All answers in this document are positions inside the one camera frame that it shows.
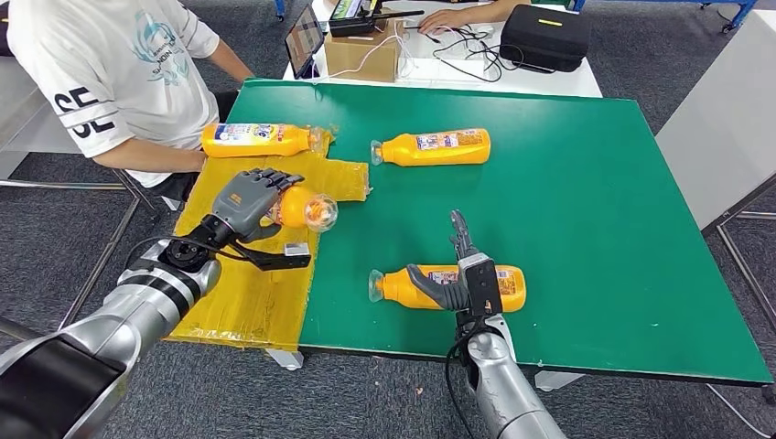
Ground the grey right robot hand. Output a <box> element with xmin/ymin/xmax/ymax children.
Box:
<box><xmin>405</xmin><ymin>209</ymin><xmax>488</xmax><ymax>312</ymax></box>

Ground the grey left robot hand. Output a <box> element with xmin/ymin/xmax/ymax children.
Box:
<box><xmin>210</xmin><ymin>168</ymin><xmax>307</xmax><ymax>245</ymax></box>

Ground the orange detergent bottle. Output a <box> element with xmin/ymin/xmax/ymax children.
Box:
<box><xmin>266</xmin><ymin>184</ymin><xmax>340</xmax><ymax>234</ymax></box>
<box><xmin>368</xmin><ymin>263</ymin><xmax>527</xmax><ymax>315</ymax></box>
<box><xmin>370</xmin><ymin>128</ymin><xmax>491</xmax><ymax>167</ymax></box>
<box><xmin>200</xmin><ymin>123</ymin><xmax>328</xmax><ymax>160</ymax></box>

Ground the white table foot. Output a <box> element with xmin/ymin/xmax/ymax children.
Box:
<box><xmin>534</xmin><ymin>370</ymin><xmax>585</xmax><ymax>394</ymax></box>
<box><xmin>266</xmin><ymin>349</ymin><xmax>305</xmax><ymax>372</ymax></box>

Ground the black tablet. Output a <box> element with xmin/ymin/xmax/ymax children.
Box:
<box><xmin>283</xmin><ymin>3</ymin><xmax>327</xmax><ymax>81</ymax></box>

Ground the person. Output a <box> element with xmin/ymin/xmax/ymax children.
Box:
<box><xmin>5</xmin><ymin>0</ymin><xmax>256</xmax><ymax>204</ymax></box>
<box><xmin>418</xmin><ymin>0</ymin><xmax>538</xmax><ymax>36</ymax></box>

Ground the brown cardboard box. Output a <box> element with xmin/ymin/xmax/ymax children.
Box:
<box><xmin>324</xmin><ymin>19</ymin><xmax>404</xmax><ymax>84</ymax></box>

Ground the black radio device with antenna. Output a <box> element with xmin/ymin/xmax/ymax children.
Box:
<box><xmin>329</xmin><ymin>0</ymin><xmax>426</xmax><ymax>38</ymax></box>

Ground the black carrying case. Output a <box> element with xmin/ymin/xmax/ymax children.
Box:
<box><xmin>500</xmin><ymin>5</ymin><xmax>594</xmax><ymax>75</ymax></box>

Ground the white side table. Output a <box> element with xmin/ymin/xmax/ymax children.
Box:
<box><xmin>655</xmin><ymin>8</ymin><xmax>776</xmax><ymax>340</ymax></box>

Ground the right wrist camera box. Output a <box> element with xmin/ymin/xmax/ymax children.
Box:
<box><xmin>458</xmin><ymin>252</ymin><xmax>504</xmax><ymax>317</ymax></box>

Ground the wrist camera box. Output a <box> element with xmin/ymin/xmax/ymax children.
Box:
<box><xmin>227</xmin><ymin>239</ymin><xmax>313</xmax><ymax>273</ymax></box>
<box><xmin>458</xmin><ymin>252</ymin><xmax>504</xmax><ymax>317</ymax></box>

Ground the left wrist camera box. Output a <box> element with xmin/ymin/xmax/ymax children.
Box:
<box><xmin>227</xmin><ymin>239</ymin><xmax>313</xmax><ymax>273</ymax></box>

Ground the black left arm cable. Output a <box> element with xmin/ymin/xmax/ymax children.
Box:
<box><xmin>124</xmin><ymin>234</ymin><xmax>243</xmax><ymax>268</ymax></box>

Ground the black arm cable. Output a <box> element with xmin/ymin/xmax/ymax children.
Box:
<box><xmin>124</xmin><ymin>234</ymin><xmax>243</xmax><ymax>268</ymax></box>
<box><xmin>445</xmin><ymin>317</ymin><xmax>486</xmax><ymax>439</ymax></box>

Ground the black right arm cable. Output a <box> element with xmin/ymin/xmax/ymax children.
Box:
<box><xmin>445</xmin><ymin>317</ymin><xmax>486</xmax><ymax>439</ymax></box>

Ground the black cable tangle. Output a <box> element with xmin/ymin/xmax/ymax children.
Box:
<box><xmin>404</xmin><ymin>23</ymin><xmax>527</xmax><ymax>85</ymax></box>

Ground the steel frame table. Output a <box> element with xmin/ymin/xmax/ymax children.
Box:
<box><xmin>0</xmin><ymin>57</ymin><xmax>160</xmax><ymax>340</ymax></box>

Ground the white floor cable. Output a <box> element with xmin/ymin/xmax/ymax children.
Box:
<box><xmin>706</xmin><ymin>384</ymin><xmax>776</xmax><ymax>439</ymax></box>

